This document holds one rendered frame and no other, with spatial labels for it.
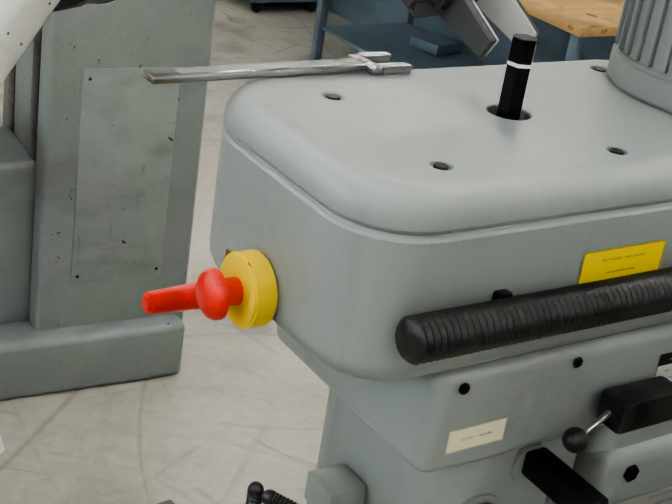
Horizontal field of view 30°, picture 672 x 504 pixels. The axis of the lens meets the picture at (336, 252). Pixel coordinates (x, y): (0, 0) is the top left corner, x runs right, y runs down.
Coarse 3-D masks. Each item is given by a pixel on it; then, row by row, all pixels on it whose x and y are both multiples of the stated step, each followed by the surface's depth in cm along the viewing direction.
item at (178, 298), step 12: (168, 288) 105; (180, 288) 105; (192, 288) 106; (144, 300) 104; (156, 300) 104; (168, 300) 104; (180, 300) 105; (192, 300) 106; (156, 312) 104; (168, 312) 105
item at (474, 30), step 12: (432, 0) 101; (444, 0) 100; (456, 0) 100; (468, 0) 100; (444, 12) 101; (456, 12) 101; (468, 12) 100; (480, 12) 100; (456, 24) 101; (468, 24) 100; (480, 24) 99; (468, 36) 100; (480, 36) 100; (492, 36) 99; (480, 48) 100; (492, 48) 100
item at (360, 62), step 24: (144, 72) 97; (168, 72) 97; (192, 72) 98; (216, 72) 99; (240, 72) 100; (264, 72) 102; (288, 72) 103; (312, 72) 104; (336, 72) 106; (384, 72) 107; (408, 72) 109
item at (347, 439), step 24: (336, 408) 115; (336, 432) 115; (360, 432) 112; (336, 456) 115; (360, 456) 112; (384, 456) 109; (504, 456) 108; (384, 480) 109; (408, 480) 107; (432, 480) 106; (456, 480) 106; (480, 480) 107; (504, 480) 109; (528, 480) 110
